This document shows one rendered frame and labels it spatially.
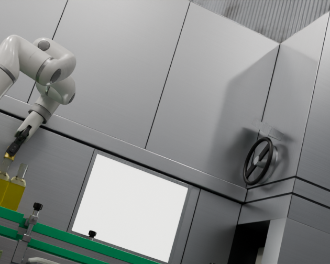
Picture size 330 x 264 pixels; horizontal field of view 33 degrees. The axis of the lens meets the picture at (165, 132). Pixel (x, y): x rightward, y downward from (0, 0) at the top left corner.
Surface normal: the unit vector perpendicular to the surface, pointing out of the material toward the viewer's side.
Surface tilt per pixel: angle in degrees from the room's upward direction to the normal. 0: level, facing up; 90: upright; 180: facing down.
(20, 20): 90
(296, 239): 90
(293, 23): 90
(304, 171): 90
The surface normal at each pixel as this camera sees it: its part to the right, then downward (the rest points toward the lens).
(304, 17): -0.69, -0.42
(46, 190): 0.36, -0.22
